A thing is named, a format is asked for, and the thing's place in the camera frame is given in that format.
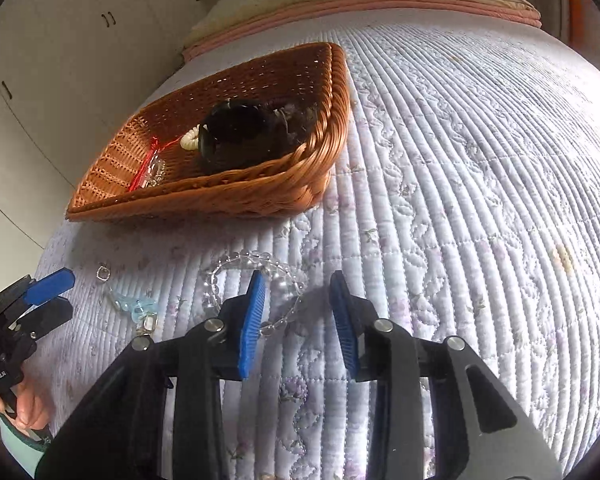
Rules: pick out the brown wicker basket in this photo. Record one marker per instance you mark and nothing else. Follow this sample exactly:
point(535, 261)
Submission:
point(260, 195)

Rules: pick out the person's left hand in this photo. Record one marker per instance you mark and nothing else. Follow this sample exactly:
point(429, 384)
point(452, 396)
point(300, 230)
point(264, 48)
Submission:
point(30, 407)

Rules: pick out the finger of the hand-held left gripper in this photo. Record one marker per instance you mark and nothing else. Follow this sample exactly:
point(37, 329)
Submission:
point(50, 285)
point(47, 316)

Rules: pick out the white wardrobe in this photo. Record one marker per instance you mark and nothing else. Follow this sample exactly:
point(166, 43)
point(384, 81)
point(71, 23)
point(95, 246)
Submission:
point(70, 60)

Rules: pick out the white quilted bedspread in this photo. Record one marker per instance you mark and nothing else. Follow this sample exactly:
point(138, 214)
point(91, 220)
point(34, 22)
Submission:
point(455, 185)

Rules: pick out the clear crystal ornament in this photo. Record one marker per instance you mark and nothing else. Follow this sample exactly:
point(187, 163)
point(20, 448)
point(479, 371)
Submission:
point(155, 172)

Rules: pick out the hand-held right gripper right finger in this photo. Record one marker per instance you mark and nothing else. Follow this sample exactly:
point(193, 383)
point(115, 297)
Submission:
point(344, 330)

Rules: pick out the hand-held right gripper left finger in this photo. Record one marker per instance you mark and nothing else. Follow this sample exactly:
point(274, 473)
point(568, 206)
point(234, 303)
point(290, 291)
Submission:
point(250, 330)

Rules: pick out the light blue hair clip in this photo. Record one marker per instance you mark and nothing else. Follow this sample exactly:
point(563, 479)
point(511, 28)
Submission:
point(135, 307)

